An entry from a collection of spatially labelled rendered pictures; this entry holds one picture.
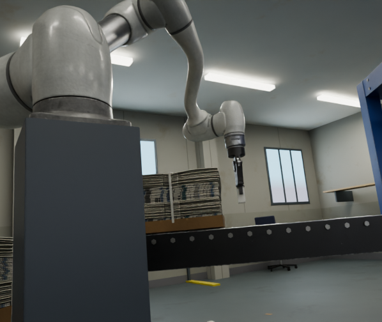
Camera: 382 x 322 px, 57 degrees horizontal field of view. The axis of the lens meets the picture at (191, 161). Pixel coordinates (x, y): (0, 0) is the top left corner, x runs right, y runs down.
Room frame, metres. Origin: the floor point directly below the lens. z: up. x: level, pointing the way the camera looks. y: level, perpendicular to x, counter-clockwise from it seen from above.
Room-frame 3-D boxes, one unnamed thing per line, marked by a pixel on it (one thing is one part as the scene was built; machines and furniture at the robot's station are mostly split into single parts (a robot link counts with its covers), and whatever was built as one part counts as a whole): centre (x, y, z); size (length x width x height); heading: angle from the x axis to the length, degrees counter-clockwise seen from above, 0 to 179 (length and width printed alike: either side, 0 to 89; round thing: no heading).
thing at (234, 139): (1.48, -0.20, 1.16); 0.09 x 0.09 x 0.06
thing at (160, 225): (1.50, 0.18, 0.83); 0.29 x 0.16 x 0.04; 174
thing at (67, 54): (0.69, 0.24, 1.17); 0.18 x 0.16 x 0.22; 60
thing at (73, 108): (0.69, 0.21, 1.03); 0.22 x 0.18 x 0.06; 122
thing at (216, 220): (1.48, -0.04, 0.83); 0.29 x 0.16 x 0.04; 174
